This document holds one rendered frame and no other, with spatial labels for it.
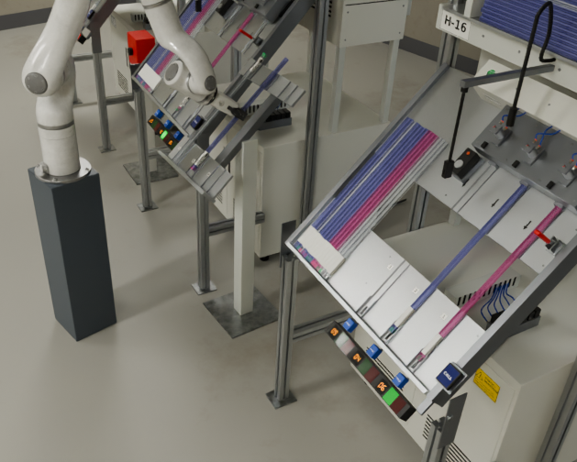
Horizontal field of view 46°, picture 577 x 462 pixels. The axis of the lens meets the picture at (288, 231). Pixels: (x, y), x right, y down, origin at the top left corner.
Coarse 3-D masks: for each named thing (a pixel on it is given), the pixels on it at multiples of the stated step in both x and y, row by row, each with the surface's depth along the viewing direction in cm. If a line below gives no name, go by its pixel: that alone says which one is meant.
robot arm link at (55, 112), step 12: (72, 60) 224; (72, 72) 224; (72, 84) 226; (48, 96) 224; (60, 96) 224; (72, 96) 226; (36, 108) 223; (48, 108) 221; (60, 108) 222; (48, 120) 221; (60, 120) 222; (72, 120) 227
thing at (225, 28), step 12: (216, 12) 286; (240, 12) 274; (216, 24) 282; (228, 24) 277; (240, 24) 271; (252, 24) 266; (264, 24) 260; (228, 36) 273; (240, 36) 268; (252, 36) 262; (264, 36) 257; (240, 48) 264; (252, 48) 259
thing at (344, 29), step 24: (336, 0) 265; (360, 0) 264; (384, 0) 270; (408, 0) 282; (312, 24) 284; (336, 24) 269; (360, 24) 270; (384, 24) 276; (336, 48) 274; (336, 72) 279; (336, 96) 284; (384, 96) 299; (336, 120) 291; (384, 120) 305
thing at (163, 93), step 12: (180, 60) 289; (156, 96) 290; (168, 96) 284; (180, 96) 278; (168, 108) 280; (192, 108) 269; (204, 108) 263; (180, 120) 271; (192, 120) 265; (192, 132) 262
